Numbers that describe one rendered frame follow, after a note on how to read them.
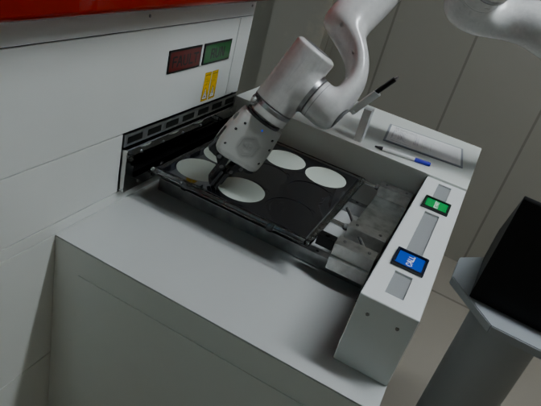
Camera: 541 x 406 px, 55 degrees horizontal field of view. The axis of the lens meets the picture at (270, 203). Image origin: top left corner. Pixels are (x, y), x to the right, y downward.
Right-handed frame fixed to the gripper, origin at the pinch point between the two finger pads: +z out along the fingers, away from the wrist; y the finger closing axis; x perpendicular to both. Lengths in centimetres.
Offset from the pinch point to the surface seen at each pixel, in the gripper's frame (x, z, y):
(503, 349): -27, -9, 65
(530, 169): 99, -45, 168
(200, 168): 7.1, 3.2, -1.1
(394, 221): -3.4, -13.1, 38.7
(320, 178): 9.2, -8.7, 24.5
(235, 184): 1.8, 0.3, 5.1
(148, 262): -15.9, 14.8, -7.0
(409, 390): 21, 44, 124
